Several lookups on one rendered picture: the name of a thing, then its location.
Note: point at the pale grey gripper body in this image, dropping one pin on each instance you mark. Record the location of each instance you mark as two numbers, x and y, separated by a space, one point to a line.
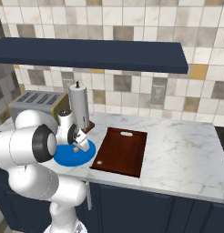
83 143

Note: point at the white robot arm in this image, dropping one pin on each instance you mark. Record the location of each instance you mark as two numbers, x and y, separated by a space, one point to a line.
22 145

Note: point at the small tan dessert piece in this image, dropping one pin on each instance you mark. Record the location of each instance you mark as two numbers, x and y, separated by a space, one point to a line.
76 149

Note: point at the dark brown wooden tray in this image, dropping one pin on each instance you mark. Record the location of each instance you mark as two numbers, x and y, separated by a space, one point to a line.
123 153

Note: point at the blue round plate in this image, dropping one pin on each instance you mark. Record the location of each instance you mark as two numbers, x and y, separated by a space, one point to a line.
69 158

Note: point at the paper towel roll on holder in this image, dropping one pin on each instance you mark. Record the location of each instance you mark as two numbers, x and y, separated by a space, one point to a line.
79 103

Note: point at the silver four-slot toaster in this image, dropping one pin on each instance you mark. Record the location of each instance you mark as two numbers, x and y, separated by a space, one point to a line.
38 103

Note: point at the black hob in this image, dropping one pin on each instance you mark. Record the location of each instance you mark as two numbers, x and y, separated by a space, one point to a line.
223 142

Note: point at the grey wall outlet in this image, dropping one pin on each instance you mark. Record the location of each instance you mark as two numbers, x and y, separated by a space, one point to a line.
67 85
158 94

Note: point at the dark blue wall shelf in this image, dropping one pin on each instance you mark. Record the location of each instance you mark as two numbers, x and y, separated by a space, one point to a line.
92 54

